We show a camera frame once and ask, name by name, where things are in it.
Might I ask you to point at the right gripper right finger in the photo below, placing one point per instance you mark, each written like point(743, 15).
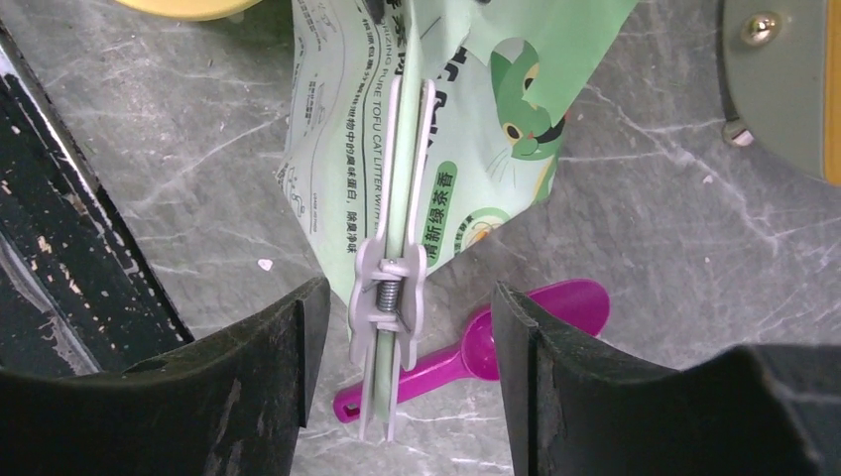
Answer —
point(575, 405)

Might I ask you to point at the yellow litter box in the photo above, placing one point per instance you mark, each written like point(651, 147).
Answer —
point(190, 10)

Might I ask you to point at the magenta plastic scoop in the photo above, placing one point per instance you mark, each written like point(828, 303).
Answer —
point(583, 303)

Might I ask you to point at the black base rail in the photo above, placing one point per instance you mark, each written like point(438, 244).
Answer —
point(77, 294)

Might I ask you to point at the green cat litter bag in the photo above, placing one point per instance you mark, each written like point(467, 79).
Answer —
point(504, 75)

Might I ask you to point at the round cream drawer cabinet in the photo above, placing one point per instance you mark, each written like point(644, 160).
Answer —
point(781, 65)

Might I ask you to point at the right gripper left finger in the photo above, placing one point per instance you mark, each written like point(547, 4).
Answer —
point(231, 403)

